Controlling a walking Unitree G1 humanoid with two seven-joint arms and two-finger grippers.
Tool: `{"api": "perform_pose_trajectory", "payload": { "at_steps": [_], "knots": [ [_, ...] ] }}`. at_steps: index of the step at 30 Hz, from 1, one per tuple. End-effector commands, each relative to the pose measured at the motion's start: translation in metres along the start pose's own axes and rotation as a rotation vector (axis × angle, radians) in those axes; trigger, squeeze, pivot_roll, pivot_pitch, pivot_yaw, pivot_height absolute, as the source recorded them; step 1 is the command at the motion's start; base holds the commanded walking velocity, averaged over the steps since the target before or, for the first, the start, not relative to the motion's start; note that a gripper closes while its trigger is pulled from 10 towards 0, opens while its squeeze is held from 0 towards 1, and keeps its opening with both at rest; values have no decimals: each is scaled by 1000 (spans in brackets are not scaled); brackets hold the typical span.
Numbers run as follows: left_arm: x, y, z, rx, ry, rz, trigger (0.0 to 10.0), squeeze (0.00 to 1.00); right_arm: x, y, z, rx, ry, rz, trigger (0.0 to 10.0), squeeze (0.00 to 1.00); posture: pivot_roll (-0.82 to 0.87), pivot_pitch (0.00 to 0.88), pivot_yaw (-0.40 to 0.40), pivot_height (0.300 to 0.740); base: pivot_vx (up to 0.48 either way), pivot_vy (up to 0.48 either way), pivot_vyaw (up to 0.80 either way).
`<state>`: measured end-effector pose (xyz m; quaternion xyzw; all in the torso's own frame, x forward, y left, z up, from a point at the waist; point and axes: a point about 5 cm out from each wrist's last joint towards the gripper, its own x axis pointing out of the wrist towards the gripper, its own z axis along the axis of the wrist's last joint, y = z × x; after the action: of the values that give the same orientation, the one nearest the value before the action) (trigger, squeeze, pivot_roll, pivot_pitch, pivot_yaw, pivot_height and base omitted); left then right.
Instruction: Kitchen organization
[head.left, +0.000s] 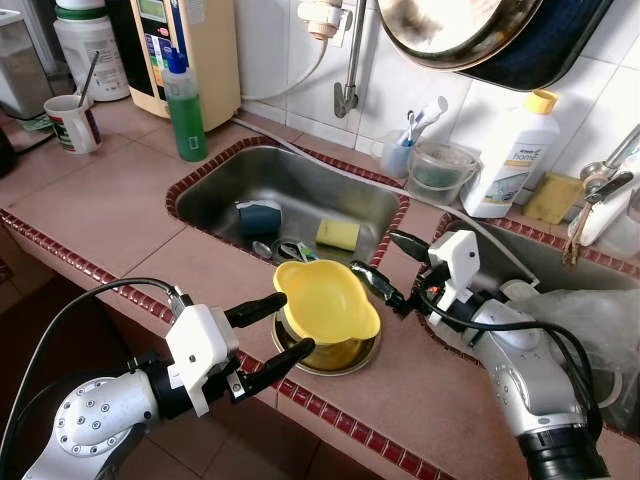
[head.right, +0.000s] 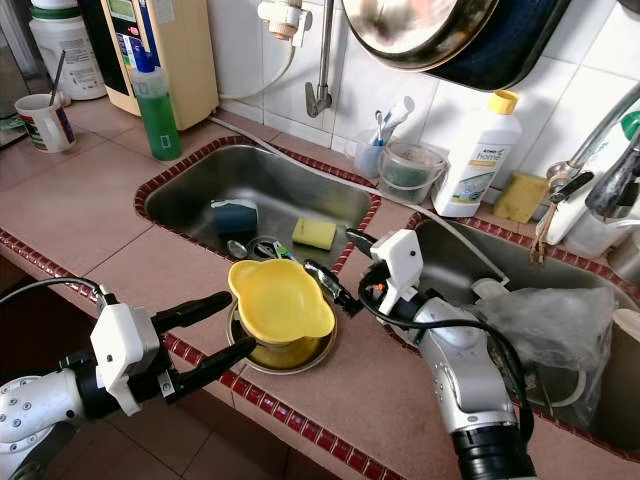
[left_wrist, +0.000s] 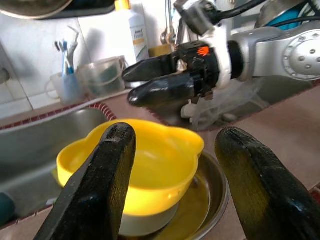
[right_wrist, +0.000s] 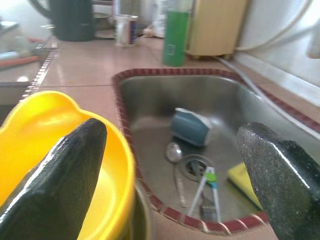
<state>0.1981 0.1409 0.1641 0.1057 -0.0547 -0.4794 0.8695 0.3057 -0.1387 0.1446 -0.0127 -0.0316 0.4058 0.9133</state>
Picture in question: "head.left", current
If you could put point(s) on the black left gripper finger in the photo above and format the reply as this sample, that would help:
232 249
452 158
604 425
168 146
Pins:
280 365
255 310

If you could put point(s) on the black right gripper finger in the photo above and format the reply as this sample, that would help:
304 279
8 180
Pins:
410 245
380 288

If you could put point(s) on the yellow plastic bowl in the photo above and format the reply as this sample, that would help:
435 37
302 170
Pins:
325 300

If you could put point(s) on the steel spoon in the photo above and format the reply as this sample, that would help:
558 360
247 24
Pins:
262 250

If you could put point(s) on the green chopstick clip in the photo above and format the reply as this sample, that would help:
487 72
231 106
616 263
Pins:
308 253

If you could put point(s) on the dark blue mug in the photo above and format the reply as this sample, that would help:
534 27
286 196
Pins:
260 218

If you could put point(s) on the bright yellow sponge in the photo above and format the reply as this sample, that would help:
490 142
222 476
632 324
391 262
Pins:
338 234

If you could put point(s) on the small clear bucket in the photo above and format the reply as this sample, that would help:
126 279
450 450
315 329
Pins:
442 175

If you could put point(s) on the clear toothbrush cup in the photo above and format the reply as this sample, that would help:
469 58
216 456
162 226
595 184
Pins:
397 158

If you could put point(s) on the steel sink basin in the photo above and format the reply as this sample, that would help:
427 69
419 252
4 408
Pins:
290 185
545 265

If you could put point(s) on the white detergent bottle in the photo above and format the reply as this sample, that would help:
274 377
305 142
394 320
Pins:
515 160

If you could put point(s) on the mustard yellow sponge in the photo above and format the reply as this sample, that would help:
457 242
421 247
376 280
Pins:
553 198

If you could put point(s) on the clear plastic bag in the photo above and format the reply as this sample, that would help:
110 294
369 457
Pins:
600 330

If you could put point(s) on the green dish soap bottle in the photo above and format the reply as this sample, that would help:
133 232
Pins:
187 125

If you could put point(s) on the chrome gooseneck faucet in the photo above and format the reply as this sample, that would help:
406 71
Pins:
598 172

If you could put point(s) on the white water inlet valve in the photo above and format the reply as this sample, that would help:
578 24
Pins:
325 15

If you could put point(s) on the dark blue tray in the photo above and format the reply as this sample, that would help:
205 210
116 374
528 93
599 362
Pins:
560 50

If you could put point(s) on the beige water filter machine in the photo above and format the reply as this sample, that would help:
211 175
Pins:
215 60

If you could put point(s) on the white printed mug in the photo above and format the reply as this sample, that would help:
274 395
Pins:
72 125

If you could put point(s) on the thin steel teaspoon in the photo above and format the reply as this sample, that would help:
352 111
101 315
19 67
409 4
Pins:
90 75

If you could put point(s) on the black kettle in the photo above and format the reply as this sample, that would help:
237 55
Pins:
5 155

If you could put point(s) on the large white plastic jar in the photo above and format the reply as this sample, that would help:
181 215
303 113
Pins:
90 55

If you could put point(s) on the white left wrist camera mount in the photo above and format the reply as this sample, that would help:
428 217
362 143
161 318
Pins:
200 350

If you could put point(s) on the small chrome wall tap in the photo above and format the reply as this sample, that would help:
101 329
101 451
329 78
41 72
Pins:
347 95

